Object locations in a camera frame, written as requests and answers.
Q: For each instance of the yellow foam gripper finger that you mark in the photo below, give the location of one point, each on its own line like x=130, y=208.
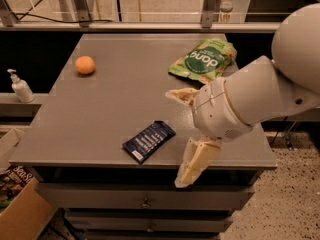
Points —
x=185, y=96
x=197, y=157

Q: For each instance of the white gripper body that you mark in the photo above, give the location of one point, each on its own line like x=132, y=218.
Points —
x=215, y=110

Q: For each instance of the dark blue rxbar wrapper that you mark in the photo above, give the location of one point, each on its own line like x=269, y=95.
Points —
x=146, y=142

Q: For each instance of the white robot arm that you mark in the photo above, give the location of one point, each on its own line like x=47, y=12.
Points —
x=286, y=84

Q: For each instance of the green dang snack bag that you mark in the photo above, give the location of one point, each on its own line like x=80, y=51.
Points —
x=205, y=62

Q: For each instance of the grey drawer cabinet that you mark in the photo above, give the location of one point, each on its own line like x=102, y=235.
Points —
x=106, y=147

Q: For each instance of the orange fruit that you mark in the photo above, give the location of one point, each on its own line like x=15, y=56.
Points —
x=85, y=65

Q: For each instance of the white pump lotion bottle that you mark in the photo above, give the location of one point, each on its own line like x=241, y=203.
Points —
x=20, y=87

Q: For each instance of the cardboard box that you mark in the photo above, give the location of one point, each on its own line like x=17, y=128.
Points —
x=28, y=214

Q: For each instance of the snack package in box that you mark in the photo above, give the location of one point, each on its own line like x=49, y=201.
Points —
x=12, y=182

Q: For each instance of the metal railing frame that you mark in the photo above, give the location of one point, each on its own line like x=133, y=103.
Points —
x=220, y=16

